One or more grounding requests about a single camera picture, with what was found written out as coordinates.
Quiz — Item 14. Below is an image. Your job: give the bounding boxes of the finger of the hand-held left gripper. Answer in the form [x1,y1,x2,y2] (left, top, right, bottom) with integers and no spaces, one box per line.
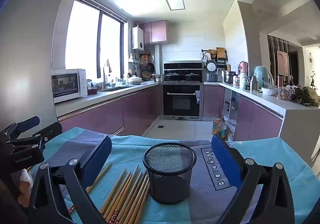
[0,116,41,143]
[5,122,63,151]

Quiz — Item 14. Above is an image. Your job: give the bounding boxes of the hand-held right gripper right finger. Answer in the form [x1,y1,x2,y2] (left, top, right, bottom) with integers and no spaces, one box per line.
[211,135,295,224]

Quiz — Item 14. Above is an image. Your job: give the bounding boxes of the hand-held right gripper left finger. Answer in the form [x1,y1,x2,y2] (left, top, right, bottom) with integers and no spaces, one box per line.
[24,136,112,224]

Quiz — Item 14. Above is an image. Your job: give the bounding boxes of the wooden chopstick patterned red end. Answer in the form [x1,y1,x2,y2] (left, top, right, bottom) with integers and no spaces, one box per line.
[67,163,112,214]

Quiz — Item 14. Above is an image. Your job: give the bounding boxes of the bunch of wooden chopsticks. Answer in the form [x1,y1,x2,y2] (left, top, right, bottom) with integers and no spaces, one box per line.
[100,165,150,224]

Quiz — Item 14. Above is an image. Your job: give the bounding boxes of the black mesh utensil holder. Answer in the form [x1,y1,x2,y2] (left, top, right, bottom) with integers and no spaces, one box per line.
[142,142,197,205]

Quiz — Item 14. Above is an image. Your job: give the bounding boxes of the person's left hand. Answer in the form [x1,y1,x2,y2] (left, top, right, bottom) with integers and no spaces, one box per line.
[17,168,34,201]

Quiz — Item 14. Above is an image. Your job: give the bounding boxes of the yellow cooking oil bottle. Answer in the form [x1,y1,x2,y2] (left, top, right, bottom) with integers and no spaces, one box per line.
[212,117,223,136]

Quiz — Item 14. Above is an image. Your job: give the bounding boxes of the blue grey striped tablecloth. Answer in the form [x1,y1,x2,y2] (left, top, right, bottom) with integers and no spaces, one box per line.
[25,126,320,224]

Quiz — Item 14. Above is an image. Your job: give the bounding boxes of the clear plastic bag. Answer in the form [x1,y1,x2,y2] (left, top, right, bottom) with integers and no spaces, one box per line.
[223,117,237,138]

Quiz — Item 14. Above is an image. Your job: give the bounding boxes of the purple base cabinet run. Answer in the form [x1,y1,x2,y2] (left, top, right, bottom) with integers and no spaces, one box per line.
[55,81,163,137]
[203,84,284,142]

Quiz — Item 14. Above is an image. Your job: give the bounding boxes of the white microwave oven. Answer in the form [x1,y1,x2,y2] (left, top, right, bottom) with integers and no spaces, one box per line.
[51,68,88,104]

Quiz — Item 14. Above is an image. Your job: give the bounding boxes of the black integrated stove oven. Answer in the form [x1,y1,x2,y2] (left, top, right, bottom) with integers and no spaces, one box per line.
[162,61,205,120]

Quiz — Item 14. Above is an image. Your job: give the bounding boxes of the kitchen faucet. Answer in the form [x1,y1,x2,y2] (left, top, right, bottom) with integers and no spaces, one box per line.
[102,59,112,90]

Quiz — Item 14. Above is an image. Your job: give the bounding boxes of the white jar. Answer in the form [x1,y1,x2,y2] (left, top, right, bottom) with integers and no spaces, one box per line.
[239,73,248,89]

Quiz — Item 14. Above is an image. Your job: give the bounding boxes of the white bowl with plastic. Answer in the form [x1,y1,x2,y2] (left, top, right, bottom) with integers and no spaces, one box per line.
[261,86,278,96]

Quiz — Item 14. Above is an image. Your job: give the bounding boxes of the stainless steel pot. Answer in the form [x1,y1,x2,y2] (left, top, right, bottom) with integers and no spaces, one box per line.
[222,70,236,84]

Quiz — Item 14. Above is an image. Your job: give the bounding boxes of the grey refrigerator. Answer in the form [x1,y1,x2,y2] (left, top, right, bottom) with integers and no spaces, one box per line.
[0,0,83,134]

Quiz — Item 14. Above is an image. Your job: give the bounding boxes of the white casserole dish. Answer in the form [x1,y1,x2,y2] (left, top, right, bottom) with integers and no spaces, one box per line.
[127,76,143,86]

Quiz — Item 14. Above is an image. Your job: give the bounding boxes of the black wok with glass lid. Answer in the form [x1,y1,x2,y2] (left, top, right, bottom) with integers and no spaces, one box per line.
[164,71,187,82]
[185,72,201,81]

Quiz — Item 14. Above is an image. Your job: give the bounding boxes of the grey rice cooker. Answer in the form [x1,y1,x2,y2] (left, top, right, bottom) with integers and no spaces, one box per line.
[205,60,219,83]

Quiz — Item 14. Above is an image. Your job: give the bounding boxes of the clear plastic food container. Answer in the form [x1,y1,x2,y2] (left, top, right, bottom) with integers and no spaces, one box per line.
[277,86,293,101]

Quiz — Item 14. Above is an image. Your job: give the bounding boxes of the green appliance in plastic wrap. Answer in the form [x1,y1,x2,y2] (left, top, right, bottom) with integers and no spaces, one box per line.
[253,65,273,89]

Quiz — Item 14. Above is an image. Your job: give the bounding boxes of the kitchen window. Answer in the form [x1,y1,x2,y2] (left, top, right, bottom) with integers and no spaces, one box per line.
[64,0,125,78]

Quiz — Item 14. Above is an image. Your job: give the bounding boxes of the green leafy vegetables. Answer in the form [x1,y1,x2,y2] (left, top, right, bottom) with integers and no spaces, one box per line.
[291,86,320,107]

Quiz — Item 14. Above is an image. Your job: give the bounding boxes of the dark slatted room divider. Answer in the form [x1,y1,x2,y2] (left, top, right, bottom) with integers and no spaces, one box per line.
[266,35,291,82]

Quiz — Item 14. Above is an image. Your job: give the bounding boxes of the rectangular ceiling light panel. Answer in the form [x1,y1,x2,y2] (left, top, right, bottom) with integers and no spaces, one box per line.
[163,0,186,11]

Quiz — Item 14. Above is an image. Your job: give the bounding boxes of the black wall rack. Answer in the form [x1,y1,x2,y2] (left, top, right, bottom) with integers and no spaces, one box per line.
[201,48,228,71]

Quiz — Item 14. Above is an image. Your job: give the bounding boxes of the pink wall painting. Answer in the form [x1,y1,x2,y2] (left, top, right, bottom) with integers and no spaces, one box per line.
[276,49,290,77]

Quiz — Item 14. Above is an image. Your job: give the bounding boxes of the white wall water heater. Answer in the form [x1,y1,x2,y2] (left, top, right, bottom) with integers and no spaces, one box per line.
[132,26,145,51]

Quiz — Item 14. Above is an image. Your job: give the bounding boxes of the purple wall cabinet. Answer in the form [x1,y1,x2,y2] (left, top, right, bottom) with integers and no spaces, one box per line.
[139,20,167,45]

